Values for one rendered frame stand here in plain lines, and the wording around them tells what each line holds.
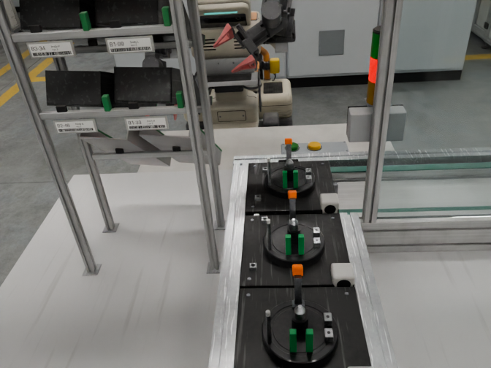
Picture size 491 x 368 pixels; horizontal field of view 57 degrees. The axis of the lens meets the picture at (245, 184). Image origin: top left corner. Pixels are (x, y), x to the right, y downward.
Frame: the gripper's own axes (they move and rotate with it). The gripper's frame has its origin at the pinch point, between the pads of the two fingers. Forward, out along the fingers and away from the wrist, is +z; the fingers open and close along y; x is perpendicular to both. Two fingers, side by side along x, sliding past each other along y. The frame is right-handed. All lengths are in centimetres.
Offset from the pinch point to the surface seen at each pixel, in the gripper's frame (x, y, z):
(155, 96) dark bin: -40.5, 14.0, 21.1
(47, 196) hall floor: 161, -55, 132
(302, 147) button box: 12.1, 34.4, -4.8
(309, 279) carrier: -33, 63, 17
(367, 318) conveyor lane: -39, 75, 12
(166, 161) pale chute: -2.4, 16.4, 31.5
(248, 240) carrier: -23, 49, 23
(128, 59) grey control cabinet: 264, -156, 42
